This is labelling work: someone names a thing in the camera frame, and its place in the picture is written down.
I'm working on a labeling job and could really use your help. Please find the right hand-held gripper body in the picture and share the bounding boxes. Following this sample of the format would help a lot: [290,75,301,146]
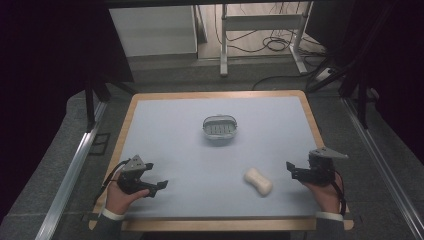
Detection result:
[307,146,350,187]

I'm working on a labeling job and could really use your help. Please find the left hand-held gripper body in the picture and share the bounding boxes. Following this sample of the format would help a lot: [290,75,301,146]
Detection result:
[116,154,151,196]

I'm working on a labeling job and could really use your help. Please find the person's left hand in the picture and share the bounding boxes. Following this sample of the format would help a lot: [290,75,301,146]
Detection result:
[105,181,151,216]

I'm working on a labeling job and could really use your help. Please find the person's right hand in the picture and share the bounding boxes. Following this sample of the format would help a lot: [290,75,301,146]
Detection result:
[301,173,345,215]

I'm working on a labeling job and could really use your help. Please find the cream soap bar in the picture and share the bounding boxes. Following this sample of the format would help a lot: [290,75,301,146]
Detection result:
[243,167,274,198]

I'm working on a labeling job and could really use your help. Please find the light blue table mat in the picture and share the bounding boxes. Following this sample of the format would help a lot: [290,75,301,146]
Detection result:
[117,95,323,219]

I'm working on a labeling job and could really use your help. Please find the grey soap dish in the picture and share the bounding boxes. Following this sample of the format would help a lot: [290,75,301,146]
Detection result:
[202,114,239,141]

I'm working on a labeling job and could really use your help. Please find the black metal stand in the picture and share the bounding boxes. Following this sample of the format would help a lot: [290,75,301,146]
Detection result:
[83,78,138,133]
[306,49,381,130]

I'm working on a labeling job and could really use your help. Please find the white power strip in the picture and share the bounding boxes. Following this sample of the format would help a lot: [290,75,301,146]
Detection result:
[314,67,336,83]

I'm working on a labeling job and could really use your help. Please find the black curtain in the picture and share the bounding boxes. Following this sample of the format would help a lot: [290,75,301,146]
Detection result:
[0,0,134,223]
[304,0,424,164]

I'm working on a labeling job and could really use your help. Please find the white cabinet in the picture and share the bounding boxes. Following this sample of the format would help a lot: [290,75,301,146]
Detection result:
[109,4,199,58]

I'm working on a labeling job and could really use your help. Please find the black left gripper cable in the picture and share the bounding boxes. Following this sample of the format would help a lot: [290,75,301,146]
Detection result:
[94,158,131,206]

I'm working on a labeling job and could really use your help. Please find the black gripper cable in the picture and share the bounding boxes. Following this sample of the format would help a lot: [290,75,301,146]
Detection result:
[331,169,348,216]
[94,158,131,206]

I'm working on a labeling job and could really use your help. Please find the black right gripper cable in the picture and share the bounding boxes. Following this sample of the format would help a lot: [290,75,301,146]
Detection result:
[331,169,348,216]

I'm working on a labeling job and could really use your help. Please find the small black frame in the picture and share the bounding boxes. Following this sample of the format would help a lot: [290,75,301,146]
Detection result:
[88,132,112,156]

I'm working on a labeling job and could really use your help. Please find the aluminium rail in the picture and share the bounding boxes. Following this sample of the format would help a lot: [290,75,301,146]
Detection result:
[34,101,108,240]
[342,97,424,239]

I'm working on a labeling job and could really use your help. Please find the black floor cables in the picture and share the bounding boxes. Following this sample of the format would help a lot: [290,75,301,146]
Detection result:
[213,2,334,92]

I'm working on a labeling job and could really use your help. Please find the white metal desk frame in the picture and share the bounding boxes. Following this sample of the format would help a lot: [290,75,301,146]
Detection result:
[219,1,314,78]

